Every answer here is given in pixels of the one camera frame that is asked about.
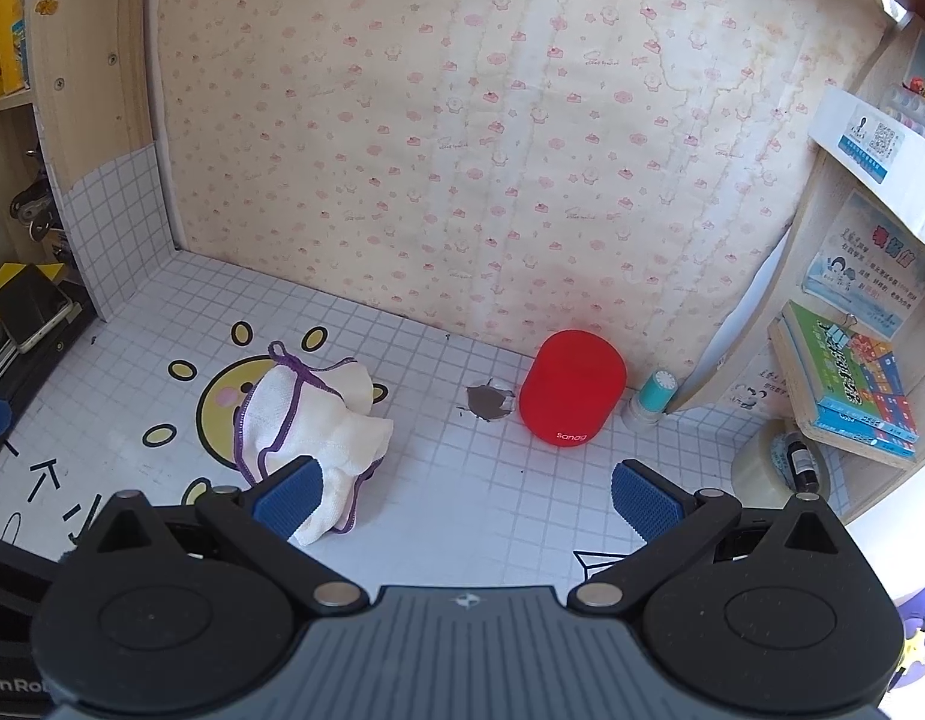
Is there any blue spine book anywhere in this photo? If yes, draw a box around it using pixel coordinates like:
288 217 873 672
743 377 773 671
815 397 920 458

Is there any green cover book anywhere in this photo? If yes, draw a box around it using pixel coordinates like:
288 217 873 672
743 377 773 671
781 300 921 440

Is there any wooden cabinet with tiled film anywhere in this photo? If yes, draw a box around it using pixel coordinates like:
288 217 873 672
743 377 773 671
0 0 180 316

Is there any white towel purple edge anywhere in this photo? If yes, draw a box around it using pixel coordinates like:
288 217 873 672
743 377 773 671
233 341 396 548

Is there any small cartoon poster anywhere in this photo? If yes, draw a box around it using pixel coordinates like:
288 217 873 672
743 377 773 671
721 369 792 413

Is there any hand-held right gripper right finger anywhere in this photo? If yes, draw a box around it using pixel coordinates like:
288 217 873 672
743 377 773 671
569 457 857 614

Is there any teal capped stamp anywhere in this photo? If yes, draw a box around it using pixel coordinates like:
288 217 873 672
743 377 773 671
621 369 677 432

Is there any clear tape roll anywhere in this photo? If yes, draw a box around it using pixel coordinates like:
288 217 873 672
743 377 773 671
731 420 833 511

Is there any small black bottle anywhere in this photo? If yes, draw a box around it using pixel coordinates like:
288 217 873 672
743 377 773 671
786 441 822 496

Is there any white plastic tray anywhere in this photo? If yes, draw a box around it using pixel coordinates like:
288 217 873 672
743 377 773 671
886 81 925 142

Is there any red round speaker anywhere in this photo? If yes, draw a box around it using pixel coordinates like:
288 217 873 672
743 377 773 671
517 328 629 449

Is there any white cardboard box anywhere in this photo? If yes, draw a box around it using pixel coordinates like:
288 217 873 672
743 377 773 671
807 84 925 233

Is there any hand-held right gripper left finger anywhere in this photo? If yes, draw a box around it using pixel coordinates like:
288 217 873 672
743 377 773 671
88 456 366 614

